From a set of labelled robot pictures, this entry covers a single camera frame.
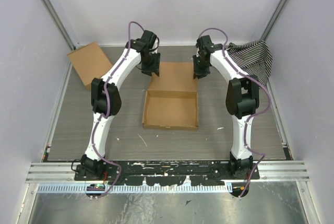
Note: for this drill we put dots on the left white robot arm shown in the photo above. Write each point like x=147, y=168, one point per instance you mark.
x=106, y=100

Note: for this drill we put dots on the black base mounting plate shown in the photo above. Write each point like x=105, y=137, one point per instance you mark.
x=166, y=173

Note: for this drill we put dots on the brown cardboard box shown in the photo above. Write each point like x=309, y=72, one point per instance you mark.
x=90, y=62
x=171, y=100

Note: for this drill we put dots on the aluminium corner post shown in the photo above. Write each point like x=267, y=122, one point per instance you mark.
x=273, y=19
x=57, y=21

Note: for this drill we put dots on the striped black white cloth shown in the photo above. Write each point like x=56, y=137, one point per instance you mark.
x=254, y=58

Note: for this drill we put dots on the perforated cable duct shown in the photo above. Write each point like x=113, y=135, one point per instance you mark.
x=99, y=188

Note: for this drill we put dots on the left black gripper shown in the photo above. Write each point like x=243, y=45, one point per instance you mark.
x=154, y=68

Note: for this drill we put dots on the folded brown cardboard box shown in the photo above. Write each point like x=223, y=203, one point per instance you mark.
x=90, y=62

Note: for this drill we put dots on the aluminium front rail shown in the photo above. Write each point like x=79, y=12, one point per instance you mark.
x=281, y=170

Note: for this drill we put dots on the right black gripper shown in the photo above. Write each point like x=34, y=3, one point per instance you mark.
x=198, y=72

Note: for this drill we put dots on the left aluminium corner post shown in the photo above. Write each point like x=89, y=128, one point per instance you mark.
x=57, y=21

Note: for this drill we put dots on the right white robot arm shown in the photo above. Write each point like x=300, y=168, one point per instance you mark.
x=242, y=98

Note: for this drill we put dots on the right aluminium corner post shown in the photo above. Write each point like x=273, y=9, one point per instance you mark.
x=273, y=19

